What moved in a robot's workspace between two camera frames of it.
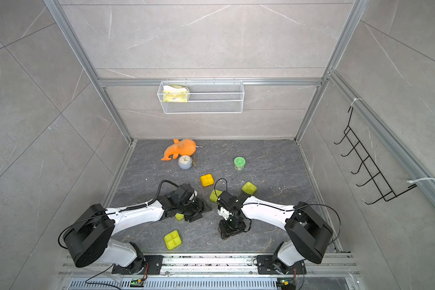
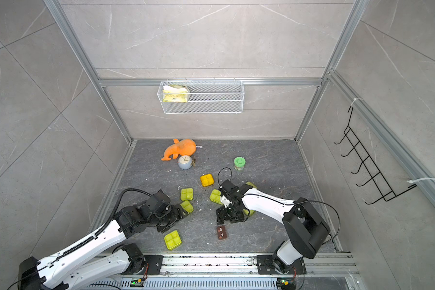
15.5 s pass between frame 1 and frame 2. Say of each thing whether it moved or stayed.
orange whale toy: stayed
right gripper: moved
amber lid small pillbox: stayed
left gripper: moved
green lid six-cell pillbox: stayed
